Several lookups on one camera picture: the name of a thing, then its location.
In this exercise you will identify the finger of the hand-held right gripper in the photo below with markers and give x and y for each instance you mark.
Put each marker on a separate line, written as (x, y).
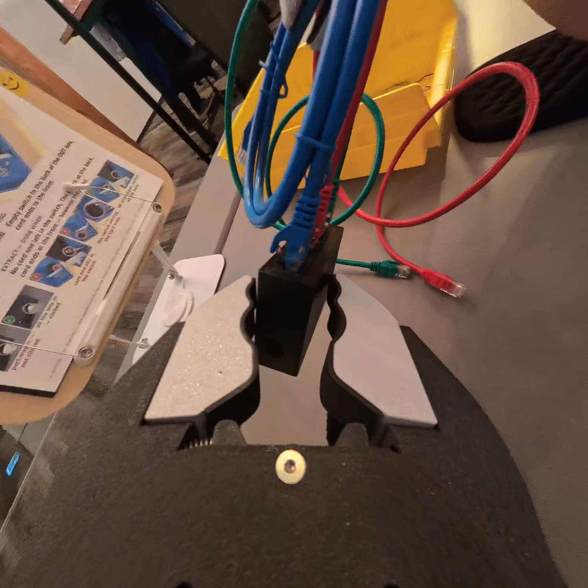
(288, 13)

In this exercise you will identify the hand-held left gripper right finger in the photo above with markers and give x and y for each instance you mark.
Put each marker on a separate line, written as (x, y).
(376, 363)

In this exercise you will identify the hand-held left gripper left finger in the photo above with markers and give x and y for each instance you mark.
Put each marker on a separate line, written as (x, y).
(206, 358)

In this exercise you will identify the black network switch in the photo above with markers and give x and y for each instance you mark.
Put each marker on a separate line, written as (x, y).
(285, 312)

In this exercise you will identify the yellow plastic bin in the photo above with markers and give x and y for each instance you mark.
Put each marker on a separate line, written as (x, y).
(413, 46)

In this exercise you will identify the person's right forearm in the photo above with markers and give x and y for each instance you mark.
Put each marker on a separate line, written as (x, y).
(565, 11)

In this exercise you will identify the white sign stand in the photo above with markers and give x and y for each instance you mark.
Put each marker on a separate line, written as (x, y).
(202, 275)

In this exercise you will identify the wooden board with instruction sheet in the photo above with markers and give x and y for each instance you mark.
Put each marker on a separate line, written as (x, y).
(46, 229)

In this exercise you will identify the black-framed wooden table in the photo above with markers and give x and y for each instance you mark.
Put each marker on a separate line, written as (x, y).
(76, 18)

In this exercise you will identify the black mesh cushion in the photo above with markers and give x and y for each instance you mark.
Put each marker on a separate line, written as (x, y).
(565, 92)

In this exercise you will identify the brown wooden rail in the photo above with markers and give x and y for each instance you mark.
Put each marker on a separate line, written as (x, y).
(18, 53)

